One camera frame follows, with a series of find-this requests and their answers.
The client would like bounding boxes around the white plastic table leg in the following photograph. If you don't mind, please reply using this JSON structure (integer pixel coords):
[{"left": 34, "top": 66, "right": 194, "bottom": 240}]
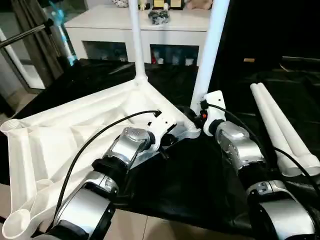
[
  {"left": 183, "top": 0, "right": 231, "bottom": 134},
  {"left": 249, "top": 83, "right": 305, "bottom": 178},
  {"left": 128, "top": 0, "right": 150, "bottom": 88},
  {"left": 256, "top": 82, "right": 320, "bottom": 176}
]

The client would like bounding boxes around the clear bag of dark items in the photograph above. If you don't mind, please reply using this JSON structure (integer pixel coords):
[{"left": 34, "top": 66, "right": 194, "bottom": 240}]
[{"left": 148, "top": 9, "right": 172, "bottom": 26}]

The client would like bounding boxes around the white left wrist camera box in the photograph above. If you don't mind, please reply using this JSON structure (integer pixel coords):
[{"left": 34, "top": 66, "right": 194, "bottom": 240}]
[{"left": 143, "top": 109, "right": 178, "bottom": 153}]

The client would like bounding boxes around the black plastic mat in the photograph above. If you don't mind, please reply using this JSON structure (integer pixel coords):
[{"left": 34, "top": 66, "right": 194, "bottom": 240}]
[{"left": 0, "top": 58, "right": 320, "bottom": 240}]

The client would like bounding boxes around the white round pipe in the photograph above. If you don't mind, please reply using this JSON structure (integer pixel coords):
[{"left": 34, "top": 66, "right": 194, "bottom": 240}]
[{"left": 0, "top": 27, "right": 33, "bottom": 89}]

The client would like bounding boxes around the grey brown curtain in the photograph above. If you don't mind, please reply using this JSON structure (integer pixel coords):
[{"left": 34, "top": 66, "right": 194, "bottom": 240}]
[{"left": 11, "top": 0, "right": 63, "bottom": 76}]

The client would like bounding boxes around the black left camera cable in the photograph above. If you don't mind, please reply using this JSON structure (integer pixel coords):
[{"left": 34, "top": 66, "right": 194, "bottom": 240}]
[{"left": 52, "top": 109, "right": 163, "bottom": 224}]

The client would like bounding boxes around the white sideboard cabinet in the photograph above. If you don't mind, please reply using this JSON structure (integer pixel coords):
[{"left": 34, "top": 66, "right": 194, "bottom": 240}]
[{"left": 64, "top": 4, "right": 214, "bottom": 67}]

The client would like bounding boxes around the grey metal pole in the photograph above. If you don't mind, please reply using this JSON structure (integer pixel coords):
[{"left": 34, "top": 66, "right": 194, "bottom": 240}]
[{"left": 0, "top": 19, "right": 55, "bottom": 49}]

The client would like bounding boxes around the white plastic table top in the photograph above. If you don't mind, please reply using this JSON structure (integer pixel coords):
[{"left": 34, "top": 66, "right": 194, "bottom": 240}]
[{"left": 0, "top": 74, "right": 202, "bottom": 238}]

